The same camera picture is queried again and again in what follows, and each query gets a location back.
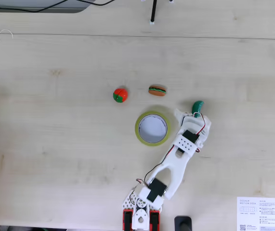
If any green toy cucumber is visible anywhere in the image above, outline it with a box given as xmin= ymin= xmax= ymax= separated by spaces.
xmin=191 ymin=100 xmax=205 ymax=118

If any toy hamburger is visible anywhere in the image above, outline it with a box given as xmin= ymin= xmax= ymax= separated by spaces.
xmin=148 ymin=84 xmax=167 ymax=97

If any yellowish packing tape roll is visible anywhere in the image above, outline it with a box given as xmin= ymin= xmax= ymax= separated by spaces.
xmin=134 ymin=110 xmax=172 ymax=147

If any red toy tomato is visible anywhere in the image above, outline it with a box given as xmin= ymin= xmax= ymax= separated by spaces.
xmin=112 ymin=88 xmax=129 ymax=104

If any black pole stand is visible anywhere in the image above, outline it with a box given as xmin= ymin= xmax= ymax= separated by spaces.
xmin=174 ymin=215 xmax=192 ymax=231

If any white printed paper sheet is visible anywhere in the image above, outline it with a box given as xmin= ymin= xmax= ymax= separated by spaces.
xmin=236 ymin=196 xmax=275 ymax=231

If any thin black camera stand rod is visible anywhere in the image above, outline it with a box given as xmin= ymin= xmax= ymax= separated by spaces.
xmin=149 ymin=0 xmax=158 ymax=26

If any black cable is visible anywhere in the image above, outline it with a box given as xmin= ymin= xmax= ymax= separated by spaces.
xmin=0 ymin=0 xmax=116 ymax=13

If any thin white wire loop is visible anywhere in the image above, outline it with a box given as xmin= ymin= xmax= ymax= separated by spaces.
xmin=0 ymin=29 xmax=14 ymax=43

